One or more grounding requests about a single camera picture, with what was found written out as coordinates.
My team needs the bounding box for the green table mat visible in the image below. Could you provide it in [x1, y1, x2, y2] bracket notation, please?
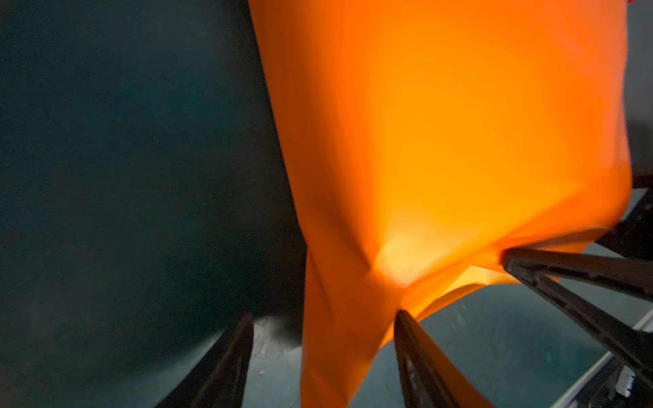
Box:
[1, 1, 652, 407]

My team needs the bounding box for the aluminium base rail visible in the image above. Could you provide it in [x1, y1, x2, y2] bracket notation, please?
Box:
[553, 312, 652, 407]

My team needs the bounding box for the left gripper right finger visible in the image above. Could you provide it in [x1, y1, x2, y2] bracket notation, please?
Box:
[394, 309, 492, 408]

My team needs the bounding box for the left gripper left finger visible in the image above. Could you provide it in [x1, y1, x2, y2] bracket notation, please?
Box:
[156, 314, 254, 408]

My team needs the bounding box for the orange wrapping paper sheet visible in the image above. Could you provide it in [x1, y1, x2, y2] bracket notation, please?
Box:
[249, 1, 632, 407]

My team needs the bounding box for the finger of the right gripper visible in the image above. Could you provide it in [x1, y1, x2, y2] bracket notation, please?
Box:
[501, 248, 652, 386]
[596, 175, 652, 260]

